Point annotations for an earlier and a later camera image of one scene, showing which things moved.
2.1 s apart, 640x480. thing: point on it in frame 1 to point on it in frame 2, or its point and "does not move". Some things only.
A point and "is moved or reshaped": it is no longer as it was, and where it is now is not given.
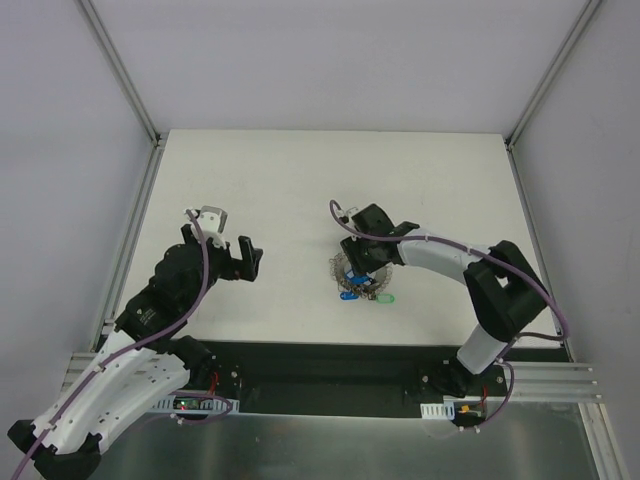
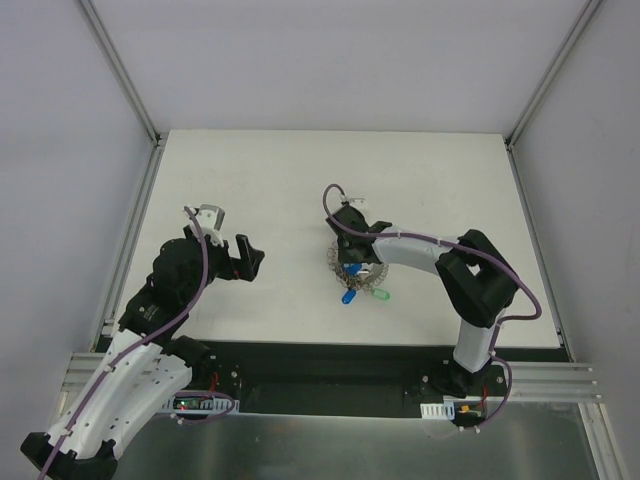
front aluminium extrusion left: x=78 y=362 does not move
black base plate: x=358 y=379 does not move
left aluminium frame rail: x=156 y=136 does not move
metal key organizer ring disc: x=367 y=285 is moved or reshaped
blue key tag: x=356 y=279 is moved or reshaped
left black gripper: x=220 y=255 does not move
